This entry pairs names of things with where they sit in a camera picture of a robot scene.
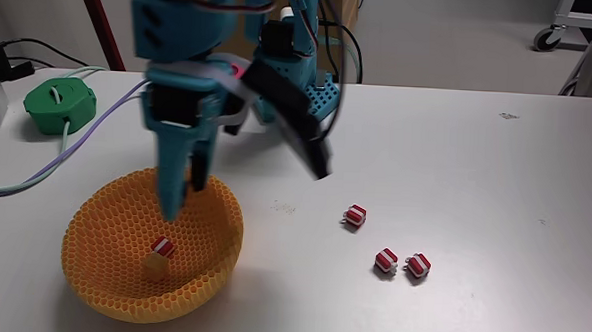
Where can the red white cube piece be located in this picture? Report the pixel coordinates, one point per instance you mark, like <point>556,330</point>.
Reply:
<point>356,215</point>
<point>418,265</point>
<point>386,260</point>
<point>163,247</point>

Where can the grey wheeled cart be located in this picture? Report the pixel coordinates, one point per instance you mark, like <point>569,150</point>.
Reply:
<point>547,39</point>

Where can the yellow honeycomb basket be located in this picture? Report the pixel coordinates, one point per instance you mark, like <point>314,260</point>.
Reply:
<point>112,238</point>

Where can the green round box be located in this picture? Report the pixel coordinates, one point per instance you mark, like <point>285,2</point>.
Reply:
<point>58,108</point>

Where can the red pole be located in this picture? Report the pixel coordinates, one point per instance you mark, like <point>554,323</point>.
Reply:
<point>99,22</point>

